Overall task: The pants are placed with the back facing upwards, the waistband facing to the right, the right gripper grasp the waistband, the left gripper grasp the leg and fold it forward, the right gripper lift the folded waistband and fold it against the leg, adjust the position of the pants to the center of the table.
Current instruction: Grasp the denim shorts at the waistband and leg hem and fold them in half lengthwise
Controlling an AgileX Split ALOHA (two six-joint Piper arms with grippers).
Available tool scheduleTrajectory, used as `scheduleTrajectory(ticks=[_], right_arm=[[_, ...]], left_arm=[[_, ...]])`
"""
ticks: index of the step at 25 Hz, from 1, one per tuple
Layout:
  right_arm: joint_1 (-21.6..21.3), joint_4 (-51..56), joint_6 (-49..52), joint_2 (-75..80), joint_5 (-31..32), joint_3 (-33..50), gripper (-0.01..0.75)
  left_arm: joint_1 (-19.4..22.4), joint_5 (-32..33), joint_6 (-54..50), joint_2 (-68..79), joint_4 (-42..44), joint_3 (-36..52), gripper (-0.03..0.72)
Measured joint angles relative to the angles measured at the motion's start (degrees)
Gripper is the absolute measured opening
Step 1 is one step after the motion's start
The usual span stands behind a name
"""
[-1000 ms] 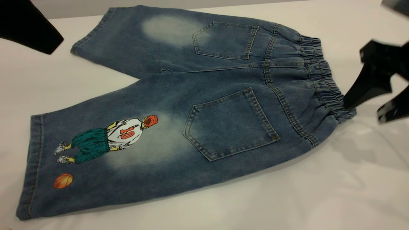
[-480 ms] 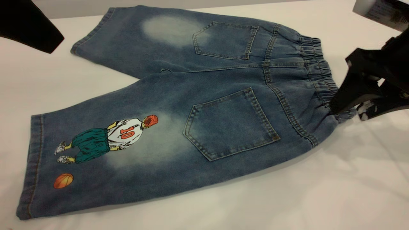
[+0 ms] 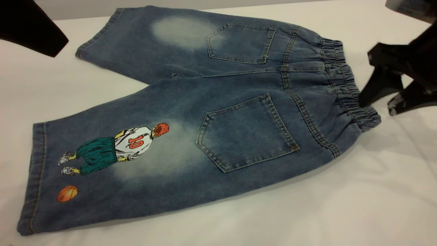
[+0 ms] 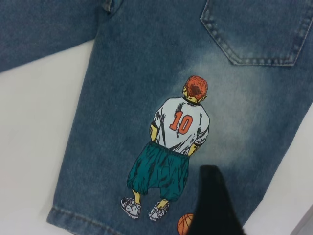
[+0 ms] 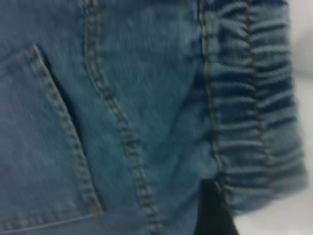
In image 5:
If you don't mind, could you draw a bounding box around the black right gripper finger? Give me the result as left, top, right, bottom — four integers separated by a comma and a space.
193, 179, 243, 235

